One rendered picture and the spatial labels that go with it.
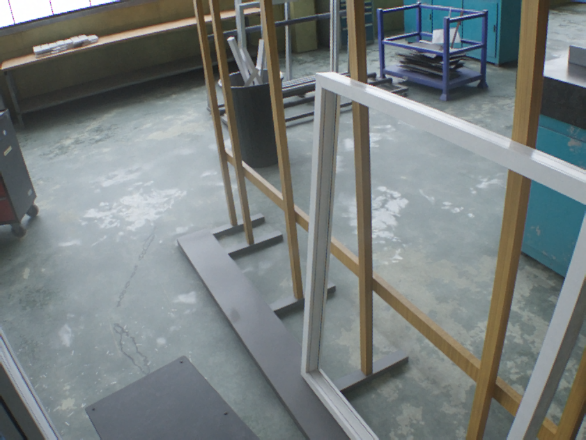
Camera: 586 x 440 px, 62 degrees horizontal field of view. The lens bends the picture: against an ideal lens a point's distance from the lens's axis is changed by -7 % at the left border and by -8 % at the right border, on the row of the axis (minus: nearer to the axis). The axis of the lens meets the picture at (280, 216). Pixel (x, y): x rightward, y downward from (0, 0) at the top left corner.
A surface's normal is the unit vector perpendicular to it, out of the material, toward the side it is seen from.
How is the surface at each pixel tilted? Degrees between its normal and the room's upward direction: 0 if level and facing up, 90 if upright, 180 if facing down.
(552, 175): 82
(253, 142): 94
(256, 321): 0
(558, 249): 90
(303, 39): 90
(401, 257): 0
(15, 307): 0
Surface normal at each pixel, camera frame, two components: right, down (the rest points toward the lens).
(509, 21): 0.44, 0.41
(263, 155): 0.18, 0.54
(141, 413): -0.11, -0.86
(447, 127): -0.90, 0.18
